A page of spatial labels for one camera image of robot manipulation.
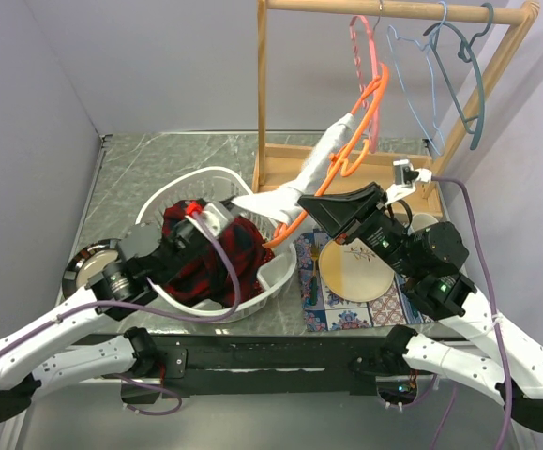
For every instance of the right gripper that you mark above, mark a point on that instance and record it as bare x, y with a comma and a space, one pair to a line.
345, 215

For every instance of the white cloth garment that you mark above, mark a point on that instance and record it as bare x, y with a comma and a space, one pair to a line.
280, 204

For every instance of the orange hanger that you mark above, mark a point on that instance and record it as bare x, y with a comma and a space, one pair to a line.
339, 162

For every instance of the light blue wire hanger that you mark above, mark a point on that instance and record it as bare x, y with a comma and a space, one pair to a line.
415, 74

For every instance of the red polka dot garment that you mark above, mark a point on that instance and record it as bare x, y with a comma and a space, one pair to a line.
261, 257

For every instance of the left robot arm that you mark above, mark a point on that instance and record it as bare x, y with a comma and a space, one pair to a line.
37, 359

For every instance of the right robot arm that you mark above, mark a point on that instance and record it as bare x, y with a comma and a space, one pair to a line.
510, 369

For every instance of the cream yellow plate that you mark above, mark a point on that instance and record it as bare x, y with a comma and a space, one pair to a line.
354, 272

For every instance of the white plastic laundry basket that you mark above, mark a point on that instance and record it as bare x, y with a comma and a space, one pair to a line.
216, 184

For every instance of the wooden clothes rack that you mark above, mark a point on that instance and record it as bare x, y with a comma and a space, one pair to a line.
278, 163

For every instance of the light blue mug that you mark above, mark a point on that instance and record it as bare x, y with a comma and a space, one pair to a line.
421, 221

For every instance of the dark rimmed brown plate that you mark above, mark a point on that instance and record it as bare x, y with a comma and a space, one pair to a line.
86, 263

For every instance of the patterned placemat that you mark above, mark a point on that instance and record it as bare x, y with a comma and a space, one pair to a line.
332, 313

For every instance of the gold fork green handle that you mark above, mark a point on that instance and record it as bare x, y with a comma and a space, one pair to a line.
314, 254

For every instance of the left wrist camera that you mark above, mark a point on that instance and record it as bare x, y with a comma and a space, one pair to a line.
209, 218

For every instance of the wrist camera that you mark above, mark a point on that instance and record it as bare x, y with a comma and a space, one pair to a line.
209, 218
406, 176

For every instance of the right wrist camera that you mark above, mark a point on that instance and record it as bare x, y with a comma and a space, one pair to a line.
406, 176

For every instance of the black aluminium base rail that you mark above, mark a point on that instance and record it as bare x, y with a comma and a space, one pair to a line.
197, 365

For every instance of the gold spoon green handle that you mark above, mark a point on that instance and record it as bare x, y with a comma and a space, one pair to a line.
414, 311

